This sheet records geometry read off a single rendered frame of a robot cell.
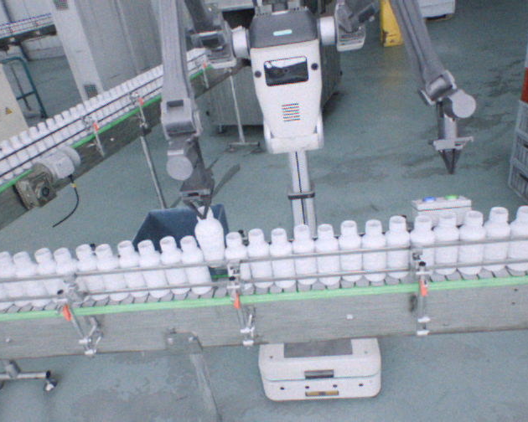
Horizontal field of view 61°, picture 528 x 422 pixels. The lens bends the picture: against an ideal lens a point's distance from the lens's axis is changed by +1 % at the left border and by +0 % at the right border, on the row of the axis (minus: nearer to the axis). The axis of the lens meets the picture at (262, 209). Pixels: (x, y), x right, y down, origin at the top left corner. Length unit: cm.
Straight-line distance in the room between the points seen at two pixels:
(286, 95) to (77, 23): 555
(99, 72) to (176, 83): 599
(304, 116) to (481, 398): 143
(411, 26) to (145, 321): 103
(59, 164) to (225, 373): 133
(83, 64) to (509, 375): 629
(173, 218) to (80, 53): 539
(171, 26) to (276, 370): 145
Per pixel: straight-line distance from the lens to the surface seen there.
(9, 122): 535
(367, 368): 201
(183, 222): 183
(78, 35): 698
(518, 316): 136
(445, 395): 225
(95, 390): 257
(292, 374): 202
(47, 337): 149
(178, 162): 96
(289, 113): 158
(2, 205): 246
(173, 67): 103
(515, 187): 369
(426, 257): 118
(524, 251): 125
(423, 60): 123
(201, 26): 143
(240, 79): 494
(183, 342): 135
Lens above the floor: 178
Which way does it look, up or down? 30 degrees down
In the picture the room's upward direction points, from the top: 10 degrees counter-clockwise
